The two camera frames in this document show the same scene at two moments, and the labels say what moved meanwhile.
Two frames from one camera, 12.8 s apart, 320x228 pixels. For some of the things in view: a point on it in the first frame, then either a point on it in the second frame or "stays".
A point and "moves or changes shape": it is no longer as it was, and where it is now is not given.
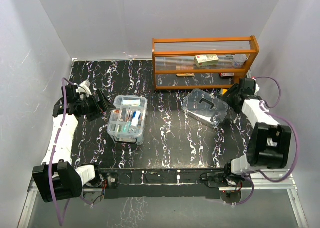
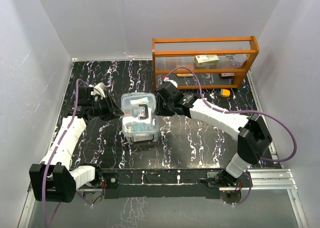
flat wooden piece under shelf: [185, 75] stays
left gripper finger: [102, 101] -> [114, 111]
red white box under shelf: [226, 74] stays
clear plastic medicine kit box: [126, 121] -> [139, 130]
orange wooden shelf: [206, 55] stays
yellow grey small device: [223, 91] stays
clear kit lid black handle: [205, 106] moves or changes shape
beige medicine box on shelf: [204, 60] stays
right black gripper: [228, 95] -> [160, 111]
